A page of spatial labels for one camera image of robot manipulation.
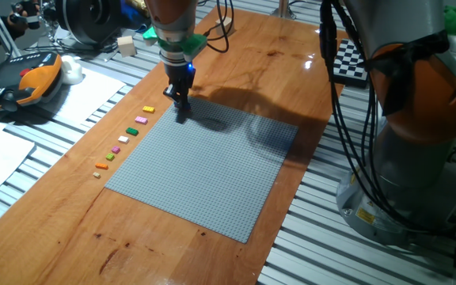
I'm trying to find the black round spool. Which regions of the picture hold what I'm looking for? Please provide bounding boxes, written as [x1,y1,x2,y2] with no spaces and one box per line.
[55,0,124,46]

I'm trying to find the green printed camera mount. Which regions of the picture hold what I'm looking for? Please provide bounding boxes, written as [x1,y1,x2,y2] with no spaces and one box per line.
[142,26,208,57]

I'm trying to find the grey Lego baseplate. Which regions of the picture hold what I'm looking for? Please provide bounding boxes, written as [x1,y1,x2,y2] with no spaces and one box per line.
[104,96,300,244]

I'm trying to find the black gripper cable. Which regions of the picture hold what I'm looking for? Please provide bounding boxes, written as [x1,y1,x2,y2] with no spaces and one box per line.
[196,0,235,55]

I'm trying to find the metal frame post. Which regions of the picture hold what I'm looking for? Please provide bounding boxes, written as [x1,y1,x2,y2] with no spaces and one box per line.
[270,0,297,20]

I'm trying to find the large wooden board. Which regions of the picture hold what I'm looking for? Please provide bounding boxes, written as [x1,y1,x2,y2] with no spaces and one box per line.
[0,6,348,285]

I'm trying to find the white rounded plastic object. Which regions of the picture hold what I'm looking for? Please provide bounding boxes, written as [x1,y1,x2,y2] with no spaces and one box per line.
[60,55,84,86]

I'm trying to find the plain wooden cube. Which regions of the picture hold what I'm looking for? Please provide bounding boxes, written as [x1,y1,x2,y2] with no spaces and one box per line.
[215,16,236,37]
[116,35,138,58]

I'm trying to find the person hand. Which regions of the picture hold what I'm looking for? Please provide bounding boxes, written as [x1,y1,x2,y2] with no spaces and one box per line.
[6,1,42,36]

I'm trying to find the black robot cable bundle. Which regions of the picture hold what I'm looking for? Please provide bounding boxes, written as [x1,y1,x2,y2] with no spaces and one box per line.
[318,0,456,238]

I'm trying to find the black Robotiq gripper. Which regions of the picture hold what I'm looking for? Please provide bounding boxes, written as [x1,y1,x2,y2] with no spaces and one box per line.
[161,63,196,108]

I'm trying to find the black table cable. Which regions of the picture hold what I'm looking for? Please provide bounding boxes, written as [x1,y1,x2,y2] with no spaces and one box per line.
[24,37,120,56]

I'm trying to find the gold foil bag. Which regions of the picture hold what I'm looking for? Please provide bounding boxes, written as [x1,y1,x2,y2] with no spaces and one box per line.
[127,0,150,19]

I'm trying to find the black white checkerboard plate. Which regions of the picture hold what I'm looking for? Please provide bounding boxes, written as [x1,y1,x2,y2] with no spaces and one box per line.
[332,38,370,89]

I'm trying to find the orange black teach pendant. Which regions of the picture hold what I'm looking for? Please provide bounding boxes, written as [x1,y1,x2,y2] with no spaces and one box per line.
[0,51,63,112]

